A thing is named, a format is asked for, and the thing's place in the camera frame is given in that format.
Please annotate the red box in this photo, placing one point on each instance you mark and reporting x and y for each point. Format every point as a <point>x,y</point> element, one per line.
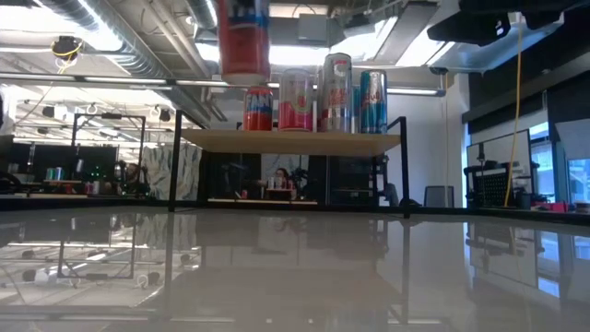
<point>551,206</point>

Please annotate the person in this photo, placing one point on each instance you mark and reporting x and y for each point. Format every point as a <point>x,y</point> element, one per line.
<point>282,177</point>
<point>130,174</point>

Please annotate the wooden background table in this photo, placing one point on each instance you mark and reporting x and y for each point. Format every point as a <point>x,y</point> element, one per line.
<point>263,201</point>

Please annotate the black dome camera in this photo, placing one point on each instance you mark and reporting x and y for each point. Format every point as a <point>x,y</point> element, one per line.
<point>438,70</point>

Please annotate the patterned cloth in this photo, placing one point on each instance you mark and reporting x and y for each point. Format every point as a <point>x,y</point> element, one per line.
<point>161,170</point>

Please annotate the black aluminium table frame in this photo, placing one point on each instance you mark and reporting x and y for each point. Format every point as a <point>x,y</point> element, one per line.
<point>69,203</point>

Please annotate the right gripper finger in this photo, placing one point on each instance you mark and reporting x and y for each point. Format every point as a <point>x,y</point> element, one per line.
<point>465,30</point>

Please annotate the silver ventilation duct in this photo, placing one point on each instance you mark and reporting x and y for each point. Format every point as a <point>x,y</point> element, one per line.
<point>69,7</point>
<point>205,11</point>

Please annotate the wooden shelf black metal frame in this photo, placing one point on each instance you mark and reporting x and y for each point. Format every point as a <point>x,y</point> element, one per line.
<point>290,142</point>

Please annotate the blue silver slim can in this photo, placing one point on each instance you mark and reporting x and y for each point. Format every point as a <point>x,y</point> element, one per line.
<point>373,106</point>
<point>355,110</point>

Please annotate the grey trash bin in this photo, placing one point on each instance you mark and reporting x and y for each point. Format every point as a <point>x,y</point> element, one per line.
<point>439,197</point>

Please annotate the white and pink can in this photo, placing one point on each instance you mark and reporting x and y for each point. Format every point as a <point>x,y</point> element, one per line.
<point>296,115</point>

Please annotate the black pegboard cart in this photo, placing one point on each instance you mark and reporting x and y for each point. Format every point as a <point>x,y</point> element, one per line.
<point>493,186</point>

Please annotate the red soda can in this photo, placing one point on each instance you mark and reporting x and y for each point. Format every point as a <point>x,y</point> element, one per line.
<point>258,110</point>
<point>243,50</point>

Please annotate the dark background cabinet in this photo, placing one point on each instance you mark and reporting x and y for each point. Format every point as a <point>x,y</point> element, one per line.
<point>350,180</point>

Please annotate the grey ceiling box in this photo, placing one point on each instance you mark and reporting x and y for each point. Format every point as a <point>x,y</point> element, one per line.
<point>313,27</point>

